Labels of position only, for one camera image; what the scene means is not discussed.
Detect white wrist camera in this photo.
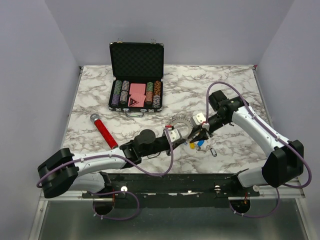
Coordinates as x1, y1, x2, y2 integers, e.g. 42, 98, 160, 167
164, 125, 184, 145
190, 112, 210, 130

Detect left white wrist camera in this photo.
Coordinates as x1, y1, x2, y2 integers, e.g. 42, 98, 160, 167
164, 125, 184, 145

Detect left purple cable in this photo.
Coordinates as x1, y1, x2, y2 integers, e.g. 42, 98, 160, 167
36, 126, 176, 221

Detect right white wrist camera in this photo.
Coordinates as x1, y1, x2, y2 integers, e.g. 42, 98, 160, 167
190, 112, 210, 130

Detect black poker chip case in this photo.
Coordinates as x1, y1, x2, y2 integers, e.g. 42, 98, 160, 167
108, 40, 165, 117

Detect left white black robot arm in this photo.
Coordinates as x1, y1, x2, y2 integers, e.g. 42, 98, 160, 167
36, 127, 186, 199

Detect black mounting base rail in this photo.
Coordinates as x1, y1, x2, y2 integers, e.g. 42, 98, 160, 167
82, 173, 278, 209

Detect black key tag with key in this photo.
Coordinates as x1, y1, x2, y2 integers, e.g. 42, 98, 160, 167
195, 145, 218, 158

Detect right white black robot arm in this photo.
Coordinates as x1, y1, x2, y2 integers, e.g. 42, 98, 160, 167
188, 90, 304, 196

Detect lower yellow key tag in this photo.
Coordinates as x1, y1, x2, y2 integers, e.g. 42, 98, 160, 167
189, 143, 196, 149

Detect pink playing card deck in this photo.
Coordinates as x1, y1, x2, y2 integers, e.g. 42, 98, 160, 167
129, 83, 146, 95

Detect red toy microphone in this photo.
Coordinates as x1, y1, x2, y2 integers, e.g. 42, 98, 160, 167
90, 113, 119, 150

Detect aluminium frame rail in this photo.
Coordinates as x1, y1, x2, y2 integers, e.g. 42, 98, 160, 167
39, 177, 306, 200

